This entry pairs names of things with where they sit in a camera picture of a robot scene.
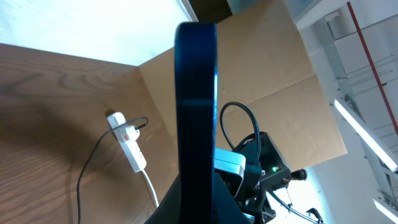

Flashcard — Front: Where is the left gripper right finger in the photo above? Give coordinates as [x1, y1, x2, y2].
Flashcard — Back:
[213, 173, 249, 224]

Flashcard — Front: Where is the brown cardboard panel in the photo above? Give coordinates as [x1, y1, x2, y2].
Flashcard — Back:
[138, 0, 348, 172]

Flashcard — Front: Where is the white USB charger plug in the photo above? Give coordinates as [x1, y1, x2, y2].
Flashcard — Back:
[121, 125, 140, 142]

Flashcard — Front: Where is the white power strip cord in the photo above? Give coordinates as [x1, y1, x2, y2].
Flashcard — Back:
[141, 169, 160, 209]

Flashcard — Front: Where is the white ceiling light strip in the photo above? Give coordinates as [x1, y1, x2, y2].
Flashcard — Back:
[333, 98, 397, 172]

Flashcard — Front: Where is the white power strip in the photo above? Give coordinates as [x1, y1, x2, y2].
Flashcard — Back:
[107, 112, 147, 172]

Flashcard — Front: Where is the black USB charging cable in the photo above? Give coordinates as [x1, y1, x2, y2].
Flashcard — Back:
[76, 116, 149, 224]

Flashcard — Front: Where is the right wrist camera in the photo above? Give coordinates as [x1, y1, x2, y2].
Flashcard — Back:
[214, 148, 246, 197]

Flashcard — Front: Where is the red ceiling pipe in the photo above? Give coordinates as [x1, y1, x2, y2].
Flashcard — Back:
[346, 1, 397, 133]

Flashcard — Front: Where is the blue Galaxy smartphone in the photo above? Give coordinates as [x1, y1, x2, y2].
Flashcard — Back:
[175, 22, 218, 223]

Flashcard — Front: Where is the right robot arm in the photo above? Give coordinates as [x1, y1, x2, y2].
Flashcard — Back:
[233, 131, 324, 223]

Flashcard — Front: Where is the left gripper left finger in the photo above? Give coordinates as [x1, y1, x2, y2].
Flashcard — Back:
[145, 175, 180, 224]

